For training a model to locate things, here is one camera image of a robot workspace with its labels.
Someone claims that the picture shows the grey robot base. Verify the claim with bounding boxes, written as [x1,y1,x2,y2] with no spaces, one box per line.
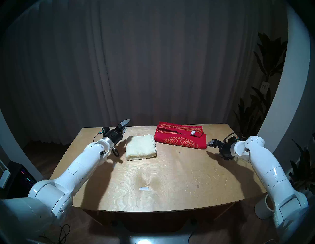
[111,219,197,244]

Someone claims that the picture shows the black floor cables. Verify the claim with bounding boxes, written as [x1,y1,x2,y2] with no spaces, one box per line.
[39,224,70,244]

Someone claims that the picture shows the small dark potted plant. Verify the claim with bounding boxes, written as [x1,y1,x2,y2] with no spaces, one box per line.
[287,133,315,195]

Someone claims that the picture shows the grey-brown pleated curtain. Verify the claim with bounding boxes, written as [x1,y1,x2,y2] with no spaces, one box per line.
[5,0,288,145]

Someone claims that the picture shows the cream dotted towel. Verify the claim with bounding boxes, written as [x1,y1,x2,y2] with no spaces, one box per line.
[126,134,157,161]

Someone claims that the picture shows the red towel with gold border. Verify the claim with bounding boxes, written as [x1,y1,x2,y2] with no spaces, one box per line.
[154,122,207,149]

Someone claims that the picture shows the small white box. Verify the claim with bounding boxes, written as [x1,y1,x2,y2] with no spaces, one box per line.
[0,170,11,188]

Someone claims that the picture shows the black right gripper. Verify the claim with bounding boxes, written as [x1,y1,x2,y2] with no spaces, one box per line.
[207,139,235,161]

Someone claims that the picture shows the white curved arch pillar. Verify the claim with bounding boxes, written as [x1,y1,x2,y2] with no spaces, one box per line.
[0,108,43,182]
[256,1,312,169]

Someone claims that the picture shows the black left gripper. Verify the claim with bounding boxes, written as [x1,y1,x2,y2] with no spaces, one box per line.
[106,119,130,145]

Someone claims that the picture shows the tall dark leafy plant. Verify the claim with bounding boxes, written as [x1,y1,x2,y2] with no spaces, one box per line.
[233,32,288,148]

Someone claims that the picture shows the black computer with RGB lights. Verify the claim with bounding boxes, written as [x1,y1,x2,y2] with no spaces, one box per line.
[0,161,38,198]

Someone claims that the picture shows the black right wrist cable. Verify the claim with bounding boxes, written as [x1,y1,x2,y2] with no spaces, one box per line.
[223,132,244,143]

